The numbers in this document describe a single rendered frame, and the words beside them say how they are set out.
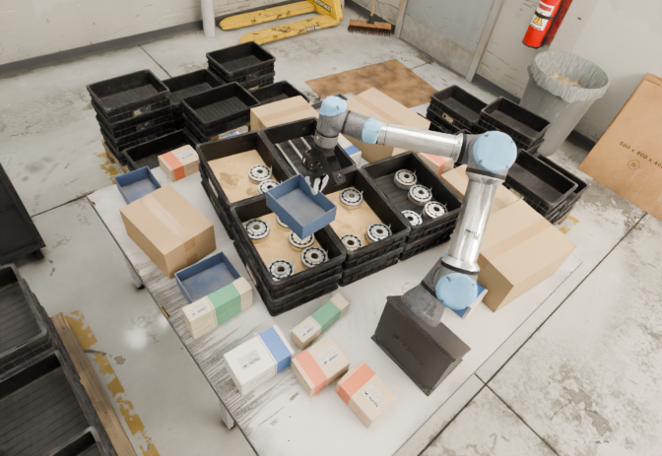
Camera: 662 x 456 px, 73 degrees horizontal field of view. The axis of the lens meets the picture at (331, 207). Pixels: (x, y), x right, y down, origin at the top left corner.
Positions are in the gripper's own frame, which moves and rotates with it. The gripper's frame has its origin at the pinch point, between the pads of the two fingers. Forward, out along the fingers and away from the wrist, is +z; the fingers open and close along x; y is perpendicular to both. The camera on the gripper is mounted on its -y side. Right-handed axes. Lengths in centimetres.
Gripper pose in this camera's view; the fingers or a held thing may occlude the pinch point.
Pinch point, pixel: (317, 192)
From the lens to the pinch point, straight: 156.8
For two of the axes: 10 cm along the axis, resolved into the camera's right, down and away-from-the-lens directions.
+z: -2.0, 7.2, 6.6
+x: -7.5, 3.2, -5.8
